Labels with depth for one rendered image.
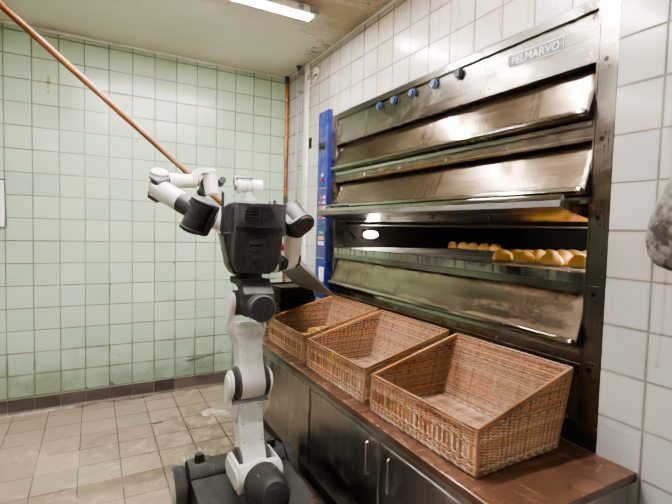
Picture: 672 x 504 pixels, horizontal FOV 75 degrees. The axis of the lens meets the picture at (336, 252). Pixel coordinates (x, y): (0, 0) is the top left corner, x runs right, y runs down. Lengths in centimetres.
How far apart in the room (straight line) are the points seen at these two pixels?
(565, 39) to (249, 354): 174
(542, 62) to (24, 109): 312
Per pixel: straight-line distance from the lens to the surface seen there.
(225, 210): 189
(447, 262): 216
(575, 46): 191
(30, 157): 365
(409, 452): 163
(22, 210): 363
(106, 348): 372
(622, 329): 169
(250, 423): 208
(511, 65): 206
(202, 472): 231
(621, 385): 172
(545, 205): 164
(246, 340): 200
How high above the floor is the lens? 131
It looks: 3 degrees down
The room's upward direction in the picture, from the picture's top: 1 degrees clockwise
